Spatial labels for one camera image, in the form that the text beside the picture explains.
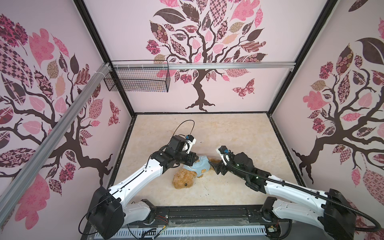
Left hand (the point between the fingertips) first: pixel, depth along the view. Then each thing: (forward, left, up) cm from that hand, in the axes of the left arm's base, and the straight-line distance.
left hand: (197, 160), depth 78 cm
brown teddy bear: (-8, +6, -4) cm, 11 cm away
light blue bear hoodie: (-3, 0, -2) cm, 3 cm away
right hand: (+2, -9, +2) cm, 10 cm away
